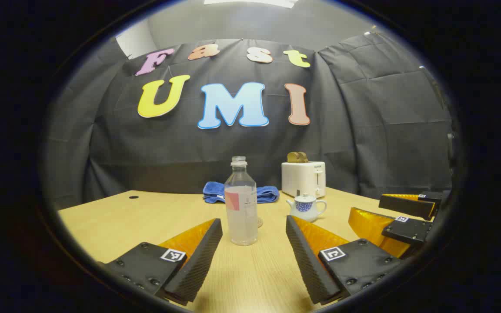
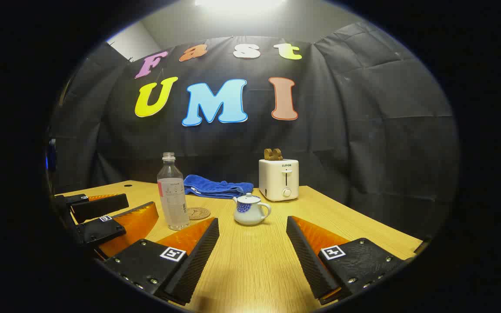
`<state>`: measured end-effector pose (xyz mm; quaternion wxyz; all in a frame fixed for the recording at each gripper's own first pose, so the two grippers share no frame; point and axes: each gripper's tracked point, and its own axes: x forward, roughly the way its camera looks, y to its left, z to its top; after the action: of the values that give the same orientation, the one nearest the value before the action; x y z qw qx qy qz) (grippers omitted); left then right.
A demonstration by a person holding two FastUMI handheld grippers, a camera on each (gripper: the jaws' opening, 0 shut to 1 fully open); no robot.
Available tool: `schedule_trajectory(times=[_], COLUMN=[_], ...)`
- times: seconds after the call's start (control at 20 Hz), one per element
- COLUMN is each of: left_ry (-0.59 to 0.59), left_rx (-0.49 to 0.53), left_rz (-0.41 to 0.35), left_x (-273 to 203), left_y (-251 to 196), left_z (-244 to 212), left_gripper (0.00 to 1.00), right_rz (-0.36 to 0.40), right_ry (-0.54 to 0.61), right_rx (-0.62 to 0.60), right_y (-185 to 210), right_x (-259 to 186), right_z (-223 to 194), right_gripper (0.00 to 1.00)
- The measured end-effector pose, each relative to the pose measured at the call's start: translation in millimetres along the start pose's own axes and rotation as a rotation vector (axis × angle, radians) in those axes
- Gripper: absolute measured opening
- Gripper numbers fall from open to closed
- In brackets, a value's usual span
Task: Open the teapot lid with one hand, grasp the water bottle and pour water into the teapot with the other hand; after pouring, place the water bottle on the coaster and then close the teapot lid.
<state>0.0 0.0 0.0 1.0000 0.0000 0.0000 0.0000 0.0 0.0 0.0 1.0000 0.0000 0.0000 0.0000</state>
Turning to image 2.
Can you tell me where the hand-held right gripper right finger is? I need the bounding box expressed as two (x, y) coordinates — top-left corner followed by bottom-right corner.
(286, 216), (408, 305)

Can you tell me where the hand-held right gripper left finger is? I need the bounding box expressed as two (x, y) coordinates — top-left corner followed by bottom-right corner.
(104, 217), (220, 306)

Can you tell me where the blue towel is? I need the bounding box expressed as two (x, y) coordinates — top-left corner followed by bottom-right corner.
(184, 175), (254, 199)

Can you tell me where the white toaster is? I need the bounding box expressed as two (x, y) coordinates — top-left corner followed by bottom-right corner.
(258, 159), (299, 202)

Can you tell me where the white blue-patterned teacup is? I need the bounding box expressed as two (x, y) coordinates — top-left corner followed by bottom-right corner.
(234, 201), (272, 226)

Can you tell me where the black backdrop cloth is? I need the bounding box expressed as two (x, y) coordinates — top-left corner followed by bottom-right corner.
(48, 22), (460, 237)

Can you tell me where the ceiling light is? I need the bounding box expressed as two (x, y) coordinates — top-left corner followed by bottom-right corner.
(195, 0), (287, 11)

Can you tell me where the clear plastic water bottle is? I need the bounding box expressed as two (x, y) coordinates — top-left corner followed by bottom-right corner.
(157, 152), (190, 231)

